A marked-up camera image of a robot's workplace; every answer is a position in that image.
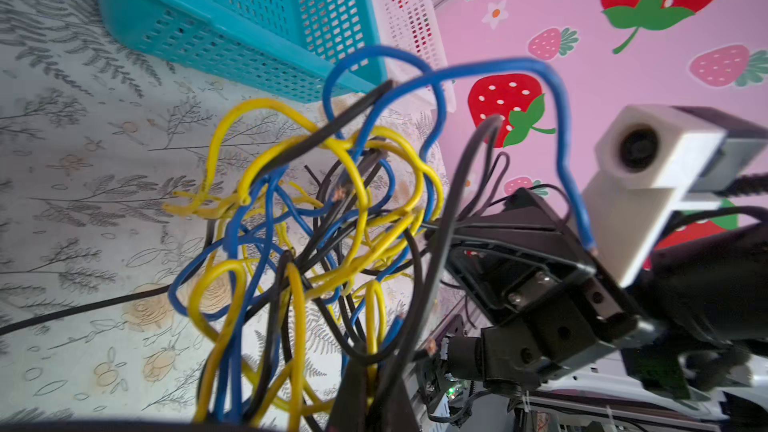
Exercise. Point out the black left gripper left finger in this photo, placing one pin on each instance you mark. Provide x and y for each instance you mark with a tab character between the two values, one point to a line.
124	426

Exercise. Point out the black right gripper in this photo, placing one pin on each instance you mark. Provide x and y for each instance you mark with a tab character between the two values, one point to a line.
552	307

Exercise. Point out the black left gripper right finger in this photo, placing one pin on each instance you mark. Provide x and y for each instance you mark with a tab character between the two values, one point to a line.
354	408

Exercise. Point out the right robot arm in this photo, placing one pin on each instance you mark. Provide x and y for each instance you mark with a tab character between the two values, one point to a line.
690	329

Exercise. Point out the right white plastic basket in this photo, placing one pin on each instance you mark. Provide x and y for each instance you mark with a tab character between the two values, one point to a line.
411	26

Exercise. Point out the teal plastic basket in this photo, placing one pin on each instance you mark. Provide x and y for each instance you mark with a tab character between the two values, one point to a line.
283	47

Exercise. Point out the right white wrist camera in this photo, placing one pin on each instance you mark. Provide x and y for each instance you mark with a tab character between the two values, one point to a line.
654	160

